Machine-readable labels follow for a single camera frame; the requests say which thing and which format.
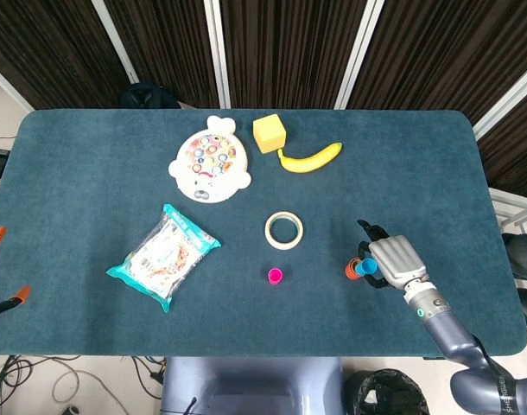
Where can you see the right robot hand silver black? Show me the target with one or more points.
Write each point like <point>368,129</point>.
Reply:
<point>397,259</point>

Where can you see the blue plastic cup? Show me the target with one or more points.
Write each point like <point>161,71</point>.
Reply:
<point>367,267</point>

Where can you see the pink plastic cup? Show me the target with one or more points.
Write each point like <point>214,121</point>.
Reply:
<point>275,276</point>

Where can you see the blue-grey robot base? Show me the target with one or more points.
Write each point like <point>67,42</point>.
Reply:
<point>246,384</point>

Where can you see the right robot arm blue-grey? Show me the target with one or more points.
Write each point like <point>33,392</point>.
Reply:
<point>445,328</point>

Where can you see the orange plastic cup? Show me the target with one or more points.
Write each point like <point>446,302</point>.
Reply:
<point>349,270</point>

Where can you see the teal velvet tablecloth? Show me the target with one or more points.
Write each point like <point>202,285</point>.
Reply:
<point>95,173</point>

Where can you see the white metal rack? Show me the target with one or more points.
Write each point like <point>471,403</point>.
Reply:
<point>514,212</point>

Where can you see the dark grey fabric object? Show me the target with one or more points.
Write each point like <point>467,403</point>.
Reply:
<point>525,259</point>

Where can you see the masking tape roll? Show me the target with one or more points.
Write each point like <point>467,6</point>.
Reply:
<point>270,240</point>

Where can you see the yellow banana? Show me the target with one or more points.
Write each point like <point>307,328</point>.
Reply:
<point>302,164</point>

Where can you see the black trash bin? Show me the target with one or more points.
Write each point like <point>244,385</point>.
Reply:
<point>384,393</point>

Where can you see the teal snack package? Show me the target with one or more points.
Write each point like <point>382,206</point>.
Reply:
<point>160,259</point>

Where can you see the yellow foam cube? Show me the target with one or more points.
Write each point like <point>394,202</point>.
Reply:
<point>268,134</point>

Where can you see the white bear fishing toy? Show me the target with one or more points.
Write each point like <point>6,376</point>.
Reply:
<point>211,186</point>

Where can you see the black backpack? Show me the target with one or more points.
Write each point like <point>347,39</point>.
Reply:
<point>149,97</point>

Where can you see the white partition post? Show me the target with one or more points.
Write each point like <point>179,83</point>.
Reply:
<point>116,43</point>
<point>358,52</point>
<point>8,86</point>
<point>218,52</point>
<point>505,104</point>

